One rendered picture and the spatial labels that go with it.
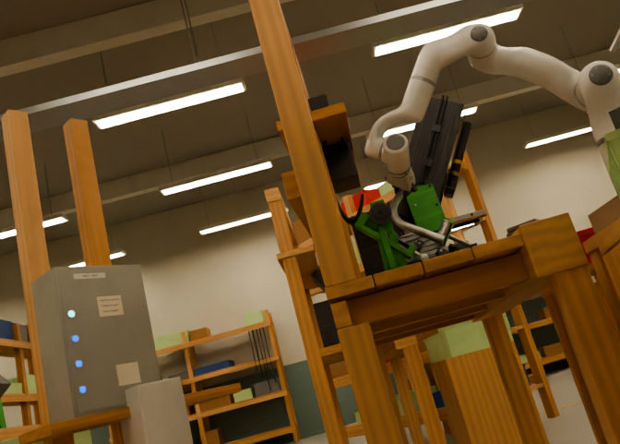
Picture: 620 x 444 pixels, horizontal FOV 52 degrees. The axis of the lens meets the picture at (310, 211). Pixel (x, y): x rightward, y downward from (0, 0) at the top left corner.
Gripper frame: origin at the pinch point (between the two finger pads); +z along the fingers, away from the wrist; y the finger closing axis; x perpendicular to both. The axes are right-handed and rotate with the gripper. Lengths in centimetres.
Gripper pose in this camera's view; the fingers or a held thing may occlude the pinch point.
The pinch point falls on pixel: (401, 190)
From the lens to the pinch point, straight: 238.7
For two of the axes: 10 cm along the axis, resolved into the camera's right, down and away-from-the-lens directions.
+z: 1.9, 4.8, 8.5
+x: -5.5, 7.8, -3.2
